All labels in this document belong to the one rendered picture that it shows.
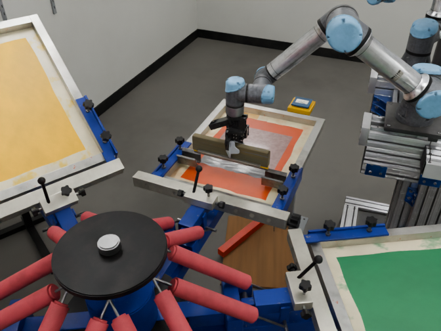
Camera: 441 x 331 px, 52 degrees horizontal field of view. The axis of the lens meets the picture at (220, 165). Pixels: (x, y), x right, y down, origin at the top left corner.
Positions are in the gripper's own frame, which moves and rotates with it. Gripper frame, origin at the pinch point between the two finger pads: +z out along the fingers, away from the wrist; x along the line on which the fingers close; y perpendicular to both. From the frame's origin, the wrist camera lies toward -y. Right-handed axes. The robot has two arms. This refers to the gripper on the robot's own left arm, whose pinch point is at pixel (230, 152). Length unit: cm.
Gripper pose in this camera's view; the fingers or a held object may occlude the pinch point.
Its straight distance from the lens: 199.3
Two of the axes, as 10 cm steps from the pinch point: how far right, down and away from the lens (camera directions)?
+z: 0.2, 8.0, 6.0
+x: 4.0, -5.6, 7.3
